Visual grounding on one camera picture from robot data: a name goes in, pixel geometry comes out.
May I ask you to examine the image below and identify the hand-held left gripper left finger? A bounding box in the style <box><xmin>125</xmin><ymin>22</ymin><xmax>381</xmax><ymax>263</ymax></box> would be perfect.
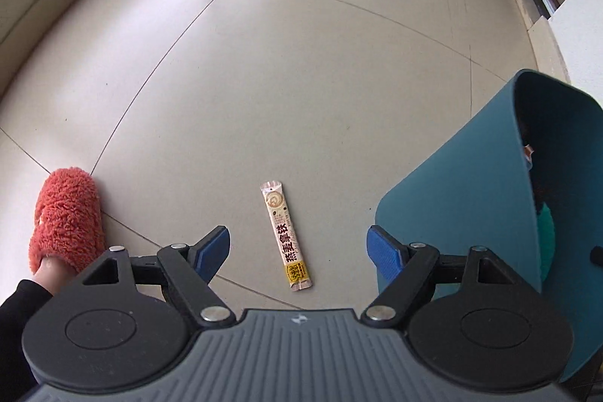
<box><xmin>78</xmin><ymin>225</ymin><xmax>236</xmax><ymax>327</ymax></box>

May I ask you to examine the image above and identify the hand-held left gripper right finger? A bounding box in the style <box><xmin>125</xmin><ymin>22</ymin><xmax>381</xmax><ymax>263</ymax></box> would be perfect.
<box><xmin>362</xmin><ymin>225</ymin><xmax>523</xmax><ymax>328</ymax></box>

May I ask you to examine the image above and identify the teal cloth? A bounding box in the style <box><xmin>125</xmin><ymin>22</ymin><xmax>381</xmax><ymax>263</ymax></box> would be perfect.
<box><xmin>537</xmin><ymin>202</ymin><xmax>557</xmax><ymax>283</ymax></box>

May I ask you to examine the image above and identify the beige coffee sachet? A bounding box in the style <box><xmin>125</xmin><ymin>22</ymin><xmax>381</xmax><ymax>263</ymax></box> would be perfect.
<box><xmin>259</xmin><ymin>180</ymin><xmax>314</xmax><ymax>293</ymax></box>

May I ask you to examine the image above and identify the teal plastic bin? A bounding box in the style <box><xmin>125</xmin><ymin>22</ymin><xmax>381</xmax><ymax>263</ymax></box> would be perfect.
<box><xmin>375</xmin><ymin>69</ymin><xmax>603</xmax><ymax>384</ymax></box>

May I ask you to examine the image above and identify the red fluffy slipper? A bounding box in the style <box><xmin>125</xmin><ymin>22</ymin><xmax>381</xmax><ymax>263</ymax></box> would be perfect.
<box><xmin>28</xmin><ymin>167</ymin><xmax>107</xmax><ymax>275</ymax></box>

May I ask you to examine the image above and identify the person's leg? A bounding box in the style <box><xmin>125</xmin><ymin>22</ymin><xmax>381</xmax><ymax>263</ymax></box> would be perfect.
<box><xmin>0</xmin><ymin>256</ymin><xmax>78</xmax><ymax>402</ymax></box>

